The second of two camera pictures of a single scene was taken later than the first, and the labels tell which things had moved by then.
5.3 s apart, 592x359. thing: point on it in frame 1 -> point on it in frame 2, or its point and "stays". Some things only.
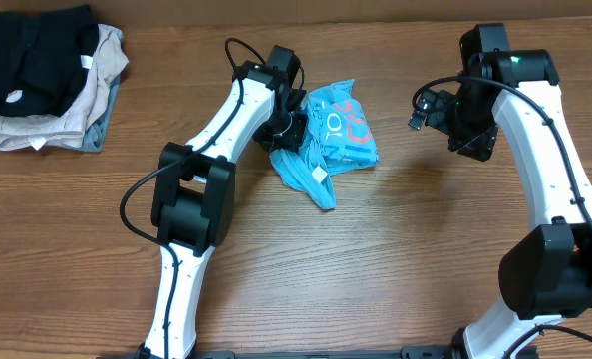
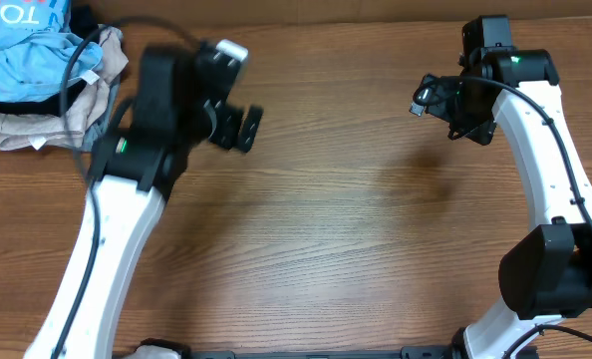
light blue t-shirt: x=339 y=136 -> x=22 y=53
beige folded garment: x=68 y=129 stays
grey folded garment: x=95 y=135 stays
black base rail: x=408 y=352 stays
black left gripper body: x=283 y=133 -> x=224 y=120
